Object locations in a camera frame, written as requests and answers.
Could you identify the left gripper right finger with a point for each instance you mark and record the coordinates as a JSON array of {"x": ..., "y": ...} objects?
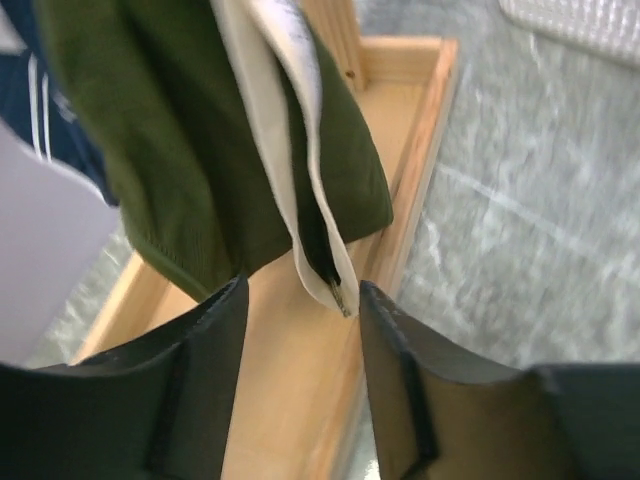
[{"x": 440, "y": 411}]

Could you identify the white perforated plastic basket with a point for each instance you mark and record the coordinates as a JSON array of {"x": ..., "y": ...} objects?
[{"x": 609, "y": 28}]

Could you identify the wooden clothes rack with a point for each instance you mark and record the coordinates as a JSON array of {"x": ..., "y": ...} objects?
[{"x": 266, "y": 383}]

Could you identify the olive green underwear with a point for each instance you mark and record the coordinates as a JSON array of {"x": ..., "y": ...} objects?
[{"x": 229, "y": 137}]

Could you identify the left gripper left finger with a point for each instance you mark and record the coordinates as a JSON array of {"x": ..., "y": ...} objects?
[{"x": 125, "y": 400}]

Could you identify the navy blue underwear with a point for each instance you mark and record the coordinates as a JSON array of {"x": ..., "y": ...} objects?
[{"x": 35, "y": 109}]

